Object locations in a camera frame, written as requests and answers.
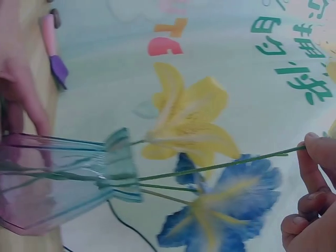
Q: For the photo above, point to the person's right hand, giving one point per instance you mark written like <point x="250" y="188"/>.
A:
<point x="324" y="210"/>

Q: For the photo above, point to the person's left fingers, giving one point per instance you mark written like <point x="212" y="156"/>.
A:
<point x="36" y="110"/>

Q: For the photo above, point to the tinted ribbed glass vase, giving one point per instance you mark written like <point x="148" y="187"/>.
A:
<point x="65" y="181"/>

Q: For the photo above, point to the person's left hand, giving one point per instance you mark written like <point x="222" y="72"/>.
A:
<point x="15" y="52"/>

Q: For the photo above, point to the pink stick with purple tip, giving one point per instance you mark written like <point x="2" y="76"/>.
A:
<point x="53" y="50"/>

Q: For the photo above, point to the blue artificial flower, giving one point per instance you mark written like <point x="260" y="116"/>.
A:
<point x="225" y="207"/>

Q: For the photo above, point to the yellow artificial lily flower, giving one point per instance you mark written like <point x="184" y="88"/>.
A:
<point x="189" y="115"/>

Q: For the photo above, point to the green flower stem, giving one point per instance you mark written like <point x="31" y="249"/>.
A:
<point x="210" y="167"/>

